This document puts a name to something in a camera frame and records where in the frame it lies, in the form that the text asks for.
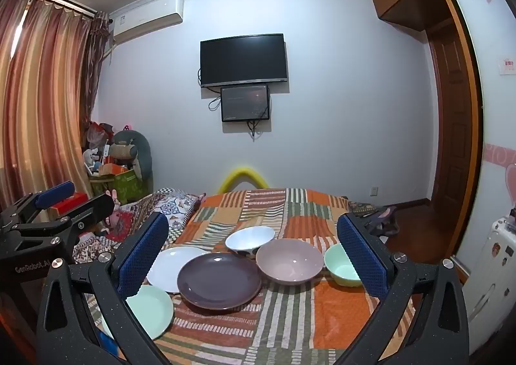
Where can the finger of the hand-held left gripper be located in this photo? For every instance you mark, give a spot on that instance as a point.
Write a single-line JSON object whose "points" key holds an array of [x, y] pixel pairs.
{"points": [[54, 193], [94, 211]]}

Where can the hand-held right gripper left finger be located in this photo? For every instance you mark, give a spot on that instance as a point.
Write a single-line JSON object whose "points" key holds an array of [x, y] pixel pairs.
{"points": [[141, 256]]}

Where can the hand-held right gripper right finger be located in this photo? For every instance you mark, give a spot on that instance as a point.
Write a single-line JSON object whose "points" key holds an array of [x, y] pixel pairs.
{"points": [[363, 256]]}

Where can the pale green bowl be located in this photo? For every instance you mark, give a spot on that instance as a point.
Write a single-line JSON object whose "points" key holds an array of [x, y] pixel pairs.
{"points": [[342, 270]]}

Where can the pale green plate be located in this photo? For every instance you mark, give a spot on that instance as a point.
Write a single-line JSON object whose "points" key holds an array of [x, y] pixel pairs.
{"points": [[155, 310]]}

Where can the pink bowl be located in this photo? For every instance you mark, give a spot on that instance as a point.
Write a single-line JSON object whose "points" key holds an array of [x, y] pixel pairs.
{"points": [[288, 260]]}

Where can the dark purple plate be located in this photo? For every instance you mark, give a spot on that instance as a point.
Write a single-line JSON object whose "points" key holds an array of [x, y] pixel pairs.
{"points": [[219, 280]]}

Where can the white bowl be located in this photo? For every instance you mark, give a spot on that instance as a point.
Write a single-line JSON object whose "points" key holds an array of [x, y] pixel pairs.
{"points": [[250, 238]]}

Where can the pink rabbit toy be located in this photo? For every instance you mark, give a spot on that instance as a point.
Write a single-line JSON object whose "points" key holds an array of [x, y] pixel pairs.
{"points": [[114, 211]]}

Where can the red box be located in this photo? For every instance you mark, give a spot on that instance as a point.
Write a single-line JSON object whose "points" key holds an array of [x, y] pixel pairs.
{"points": [[74, 203]]}

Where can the dark shoes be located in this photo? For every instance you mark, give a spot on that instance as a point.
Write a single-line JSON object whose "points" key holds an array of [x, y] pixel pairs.
{"points": [[381, 222]]}

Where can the green storage box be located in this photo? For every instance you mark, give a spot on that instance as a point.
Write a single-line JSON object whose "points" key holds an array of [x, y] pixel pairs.
{"points": [[125, 185]]}

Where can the patterned quilt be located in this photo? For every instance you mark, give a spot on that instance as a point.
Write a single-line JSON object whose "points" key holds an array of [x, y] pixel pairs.
{"points": [[177, 205]]}

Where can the grey plush toy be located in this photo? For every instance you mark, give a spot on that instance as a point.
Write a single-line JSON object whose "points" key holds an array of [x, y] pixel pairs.
{"points": [[133, 151]]}

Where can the red plastic bag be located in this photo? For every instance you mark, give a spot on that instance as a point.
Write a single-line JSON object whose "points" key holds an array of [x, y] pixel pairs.
{"points": [[98, 133]]}

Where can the striped orange curtain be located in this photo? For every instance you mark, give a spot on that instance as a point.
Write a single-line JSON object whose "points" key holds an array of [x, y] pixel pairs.
{"points": [[40, 98]]}

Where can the striped patchwork blanket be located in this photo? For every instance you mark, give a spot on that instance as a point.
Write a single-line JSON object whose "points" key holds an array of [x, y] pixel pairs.
{"points": [[290, 320]]}

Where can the white suitcase with stickers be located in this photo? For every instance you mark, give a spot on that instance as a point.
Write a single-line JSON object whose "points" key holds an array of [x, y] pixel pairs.
{"points": [[490, 276]]}

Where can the yellow foam tube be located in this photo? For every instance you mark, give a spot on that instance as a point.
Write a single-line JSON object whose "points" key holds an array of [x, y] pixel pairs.
{"points": [[242, 173]]}

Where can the brown wooden door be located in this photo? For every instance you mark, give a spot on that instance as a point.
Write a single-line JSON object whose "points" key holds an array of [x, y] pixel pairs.
{"points": [[453, 139]]}

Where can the brown patterned curtain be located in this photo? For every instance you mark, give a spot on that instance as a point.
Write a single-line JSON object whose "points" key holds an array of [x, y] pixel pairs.
{"points": [[98, 50]]}

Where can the white heart-print wardrobe door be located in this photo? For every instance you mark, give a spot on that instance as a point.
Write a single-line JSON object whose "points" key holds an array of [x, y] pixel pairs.
{"points": [[496, 127]]}

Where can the white air conditioner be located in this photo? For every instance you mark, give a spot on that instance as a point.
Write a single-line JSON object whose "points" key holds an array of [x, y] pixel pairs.
{"points": [[145, 20]]}

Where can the red and white label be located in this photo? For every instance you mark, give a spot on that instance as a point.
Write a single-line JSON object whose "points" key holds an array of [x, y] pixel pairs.
{"points": [[508, 66]]}

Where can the white wall socket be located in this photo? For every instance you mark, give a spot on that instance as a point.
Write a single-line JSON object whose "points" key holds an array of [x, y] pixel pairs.
{"points": [[374, 191]]}

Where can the small black wall monitor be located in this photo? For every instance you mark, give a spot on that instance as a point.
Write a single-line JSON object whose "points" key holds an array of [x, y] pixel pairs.
{"points": [[245, 103]]}

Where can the black wall television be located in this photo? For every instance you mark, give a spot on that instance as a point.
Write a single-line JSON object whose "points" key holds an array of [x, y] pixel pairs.
{"points": [[244, 60]]}

